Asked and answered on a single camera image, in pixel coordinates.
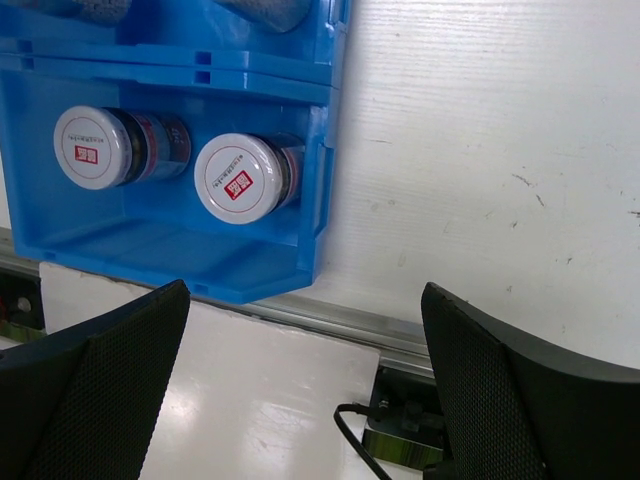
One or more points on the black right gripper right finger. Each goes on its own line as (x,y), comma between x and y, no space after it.
(519,407)

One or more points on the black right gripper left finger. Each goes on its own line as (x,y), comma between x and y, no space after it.
(83,402)

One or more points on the white-lid sauce jar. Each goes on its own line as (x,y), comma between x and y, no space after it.
(105,147)
(241,178)

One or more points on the blue three-compartment plastic bin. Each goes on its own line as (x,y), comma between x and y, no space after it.
(259,67)

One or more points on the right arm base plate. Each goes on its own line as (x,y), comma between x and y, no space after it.
(402,424)

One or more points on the aluminium table front rail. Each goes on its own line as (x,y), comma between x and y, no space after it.
(401,344)

